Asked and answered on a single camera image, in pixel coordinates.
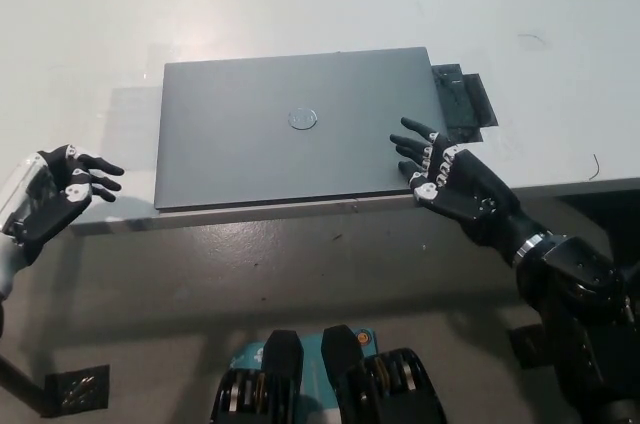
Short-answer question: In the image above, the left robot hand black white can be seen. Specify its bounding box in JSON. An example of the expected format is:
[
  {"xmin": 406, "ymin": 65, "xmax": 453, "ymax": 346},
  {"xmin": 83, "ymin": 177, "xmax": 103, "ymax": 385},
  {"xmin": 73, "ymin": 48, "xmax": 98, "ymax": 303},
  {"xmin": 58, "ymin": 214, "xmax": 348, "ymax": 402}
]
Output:
[{"xmin": 0, "ymin": 144, "xmax": 126, "ymax": 266}]

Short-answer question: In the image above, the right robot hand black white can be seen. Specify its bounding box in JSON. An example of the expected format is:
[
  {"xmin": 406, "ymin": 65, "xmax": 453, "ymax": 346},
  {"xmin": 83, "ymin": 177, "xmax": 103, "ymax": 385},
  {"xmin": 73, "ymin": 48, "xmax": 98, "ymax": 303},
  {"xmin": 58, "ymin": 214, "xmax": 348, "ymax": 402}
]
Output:
[{"xmin": 389, "ymin": 116, "xmax": 547, "ymax": 266}]

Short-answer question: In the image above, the dark grey Dell laptop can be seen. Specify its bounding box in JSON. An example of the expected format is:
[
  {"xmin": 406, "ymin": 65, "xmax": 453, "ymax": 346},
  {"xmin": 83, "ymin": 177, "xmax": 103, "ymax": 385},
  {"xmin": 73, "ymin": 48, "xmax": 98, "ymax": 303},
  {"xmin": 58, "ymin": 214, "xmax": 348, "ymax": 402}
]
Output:
[{"xmin": 153, "ymin": 46, "xmax": 452, "ymax": 213}]

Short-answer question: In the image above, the black table leg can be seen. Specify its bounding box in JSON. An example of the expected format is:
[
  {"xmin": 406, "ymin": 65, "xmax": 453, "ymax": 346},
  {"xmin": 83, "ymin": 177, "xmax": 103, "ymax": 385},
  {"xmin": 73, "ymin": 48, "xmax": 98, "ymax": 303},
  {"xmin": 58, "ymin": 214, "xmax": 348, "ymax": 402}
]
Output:
[{"xmin": 0, "ymin": 352, "xmax": 51, "ymax": 418}]

